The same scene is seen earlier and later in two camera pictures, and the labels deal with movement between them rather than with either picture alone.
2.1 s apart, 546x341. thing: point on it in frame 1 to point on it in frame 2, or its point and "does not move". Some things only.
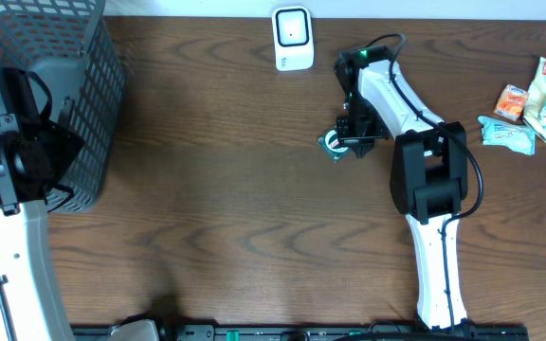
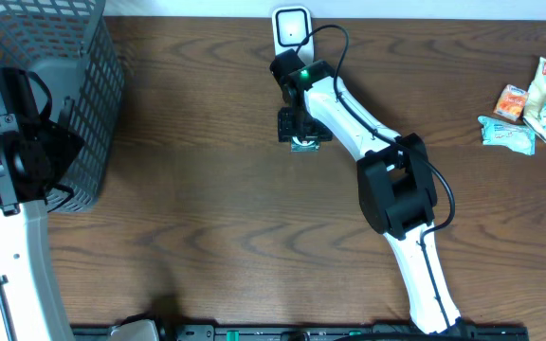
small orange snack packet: [511, 102] does not move
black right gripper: [361, 141] to [283, 127]
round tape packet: [329, 143] to [304, 144]
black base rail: [317, 332] does not move
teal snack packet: [518, 137] does not move
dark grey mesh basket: [74, 45] does not move
